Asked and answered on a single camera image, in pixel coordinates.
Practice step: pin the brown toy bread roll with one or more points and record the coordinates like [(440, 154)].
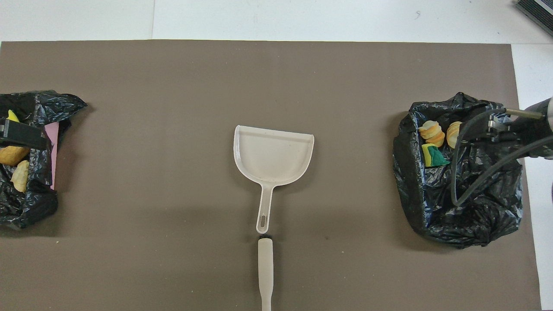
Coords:
[(13, 155)]

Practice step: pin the yellow green sponge piece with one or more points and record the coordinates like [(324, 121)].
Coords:
[(12, 115), (434, 156)]

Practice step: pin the striped toy croissant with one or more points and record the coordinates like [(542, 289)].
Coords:
[(432, 132), (20, 176), (453, 133)]

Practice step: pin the dark ribbed box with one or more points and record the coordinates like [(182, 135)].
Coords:
[(538, 13)]

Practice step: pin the black trash bag bin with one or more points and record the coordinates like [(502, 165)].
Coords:
[(432, 203), (26, 207)]

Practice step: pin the beige plastic dustpan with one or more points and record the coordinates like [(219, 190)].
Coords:
[(272, 155)]

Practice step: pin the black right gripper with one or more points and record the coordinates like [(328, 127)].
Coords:
[(527, 134)]

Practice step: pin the brown table mat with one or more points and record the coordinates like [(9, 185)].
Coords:
[(276, 77)]

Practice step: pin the beige brush black bristles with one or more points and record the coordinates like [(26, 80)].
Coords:
[(265, 263)]

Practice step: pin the pink plastic bin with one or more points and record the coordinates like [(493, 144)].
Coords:
[(52, 164)]

